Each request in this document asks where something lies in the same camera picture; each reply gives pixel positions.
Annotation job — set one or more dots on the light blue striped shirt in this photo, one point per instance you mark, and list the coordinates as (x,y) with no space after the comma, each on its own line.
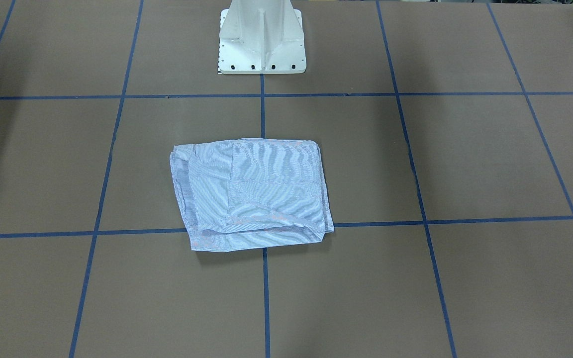
(251,193)

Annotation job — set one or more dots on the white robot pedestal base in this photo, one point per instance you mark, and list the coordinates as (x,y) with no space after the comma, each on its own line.
(261,37)

